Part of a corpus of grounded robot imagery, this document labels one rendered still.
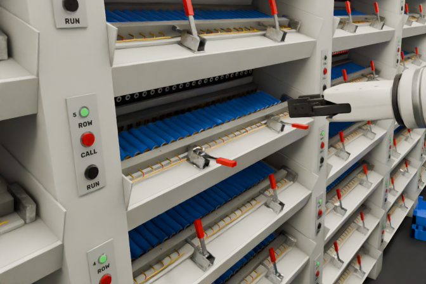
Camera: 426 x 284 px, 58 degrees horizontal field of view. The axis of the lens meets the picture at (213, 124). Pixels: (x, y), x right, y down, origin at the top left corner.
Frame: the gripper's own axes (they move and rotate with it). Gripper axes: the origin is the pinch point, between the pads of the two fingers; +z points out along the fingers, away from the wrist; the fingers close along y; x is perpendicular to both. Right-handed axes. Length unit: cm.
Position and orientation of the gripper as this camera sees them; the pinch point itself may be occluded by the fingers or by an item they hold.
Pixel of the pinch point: (305, 106)
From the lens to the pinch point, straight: 66.9
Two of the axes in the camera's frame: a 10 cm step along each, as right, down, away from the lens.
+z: -7.5, 0.3, 6.6
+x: 1.6, 9.8, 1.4
